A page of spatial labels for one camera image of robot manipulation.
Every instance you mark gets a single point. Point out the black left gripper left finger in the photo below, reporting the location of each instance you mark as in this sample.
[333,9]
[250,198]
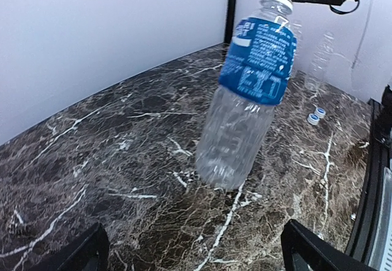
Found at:
[89,251]

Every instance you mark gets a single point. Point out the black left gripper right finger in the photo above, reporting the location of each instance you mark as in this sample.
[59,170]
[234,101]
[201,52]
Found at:
[303,250]

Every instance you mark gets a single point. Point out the clear bottle blue pepsi label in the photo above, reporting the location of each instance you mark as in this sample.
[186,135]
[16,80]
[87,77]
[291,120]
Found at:
[252,82]

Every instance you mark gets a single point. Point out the black right corner post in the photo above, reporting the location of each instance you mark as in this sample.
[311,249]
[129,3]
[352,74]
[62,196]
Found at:
[230,21]

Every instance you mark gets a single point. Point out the black front table rail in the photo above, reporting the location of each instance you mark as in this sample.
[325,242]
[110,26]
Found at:
[379,154]

